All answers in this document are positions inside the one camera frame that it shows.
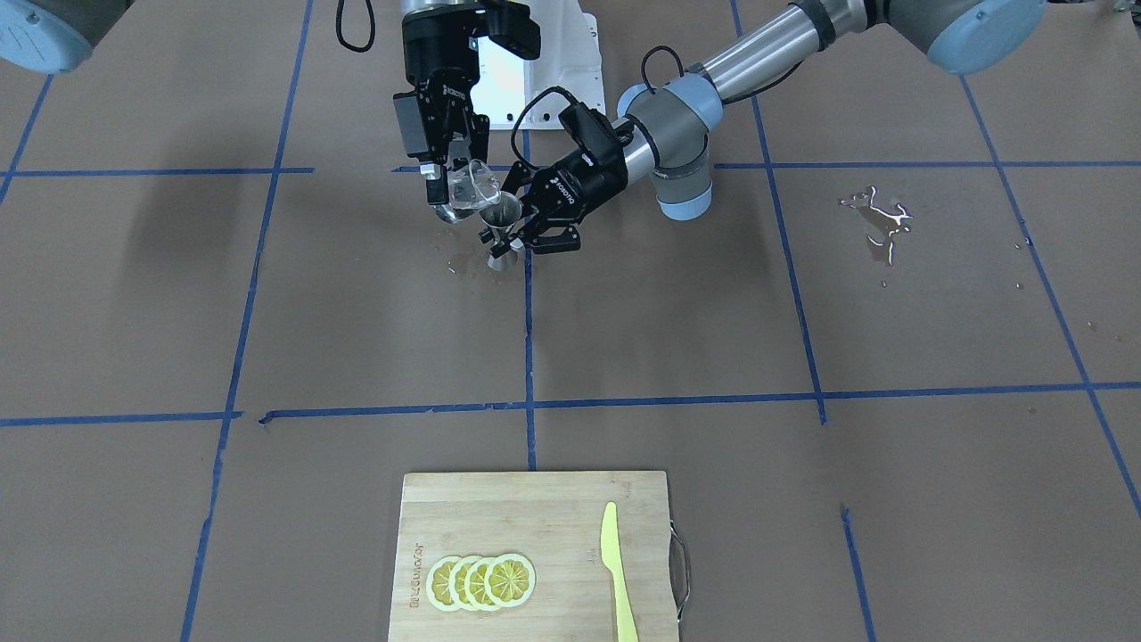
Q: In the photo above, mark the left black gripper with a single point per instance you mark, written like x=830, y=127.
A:
x=586, y=176

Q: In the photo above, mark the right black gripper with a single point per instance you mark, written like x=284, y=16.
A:
x=434, y=52

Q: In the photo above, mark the steel double jigger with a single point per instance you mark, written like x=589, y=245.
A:
x=500, y=218

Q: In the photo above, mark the clear shot glass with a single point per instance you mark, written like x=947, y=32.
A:
x=465, y=191

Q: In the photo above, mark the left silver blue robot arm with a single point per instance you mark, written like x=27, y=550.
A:
x=662, y=132

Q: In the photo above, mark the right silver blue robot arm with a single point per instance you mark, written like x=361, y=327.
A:
x=187, y=56

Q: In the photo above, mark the yellow plastic knife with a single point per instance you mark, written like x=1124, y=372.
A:
x=612, y=560

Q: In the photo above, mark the lemon slice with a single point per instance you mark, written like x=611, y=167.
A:
x=476, y=585
x=458, y=583
x=510, y=580
x=439, y=584

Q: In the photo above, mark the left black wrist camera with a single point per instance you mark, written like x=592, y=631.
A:
x=592, y=133

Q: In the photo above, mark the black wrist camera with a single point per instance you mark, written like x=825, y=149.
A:
x=510, y=26
x=592, y=133

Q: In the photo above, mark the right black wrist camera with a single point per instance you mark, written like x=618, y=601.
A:
x=510, y=26

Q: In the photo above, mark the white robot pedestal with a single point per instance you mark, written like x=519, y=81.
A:
x=570, y=57

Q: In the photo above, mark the metal board handle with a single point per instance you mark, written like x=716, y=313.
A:
x=680, y=571

